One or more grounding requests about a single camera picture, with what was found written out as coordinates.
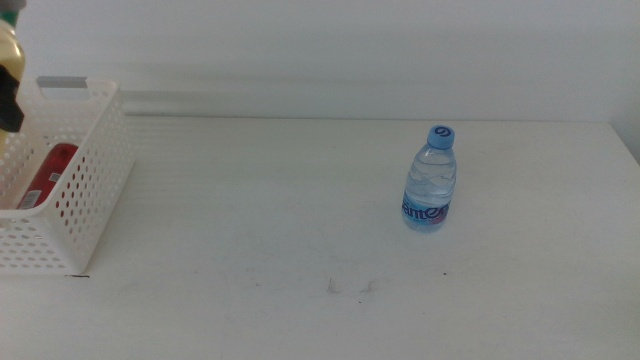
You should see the white perforated plastic basket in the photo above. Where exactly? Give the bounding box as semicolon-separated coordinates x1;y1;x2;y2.
0;75;137;277

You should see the clear water bottle blue cap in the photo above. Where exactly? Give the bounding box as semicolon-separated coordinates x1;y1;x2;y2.
400;124;458;233

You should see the yellow tea bottle white cap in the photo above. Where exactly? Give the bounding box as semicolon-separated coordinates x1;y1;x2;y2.
0;0;27;151

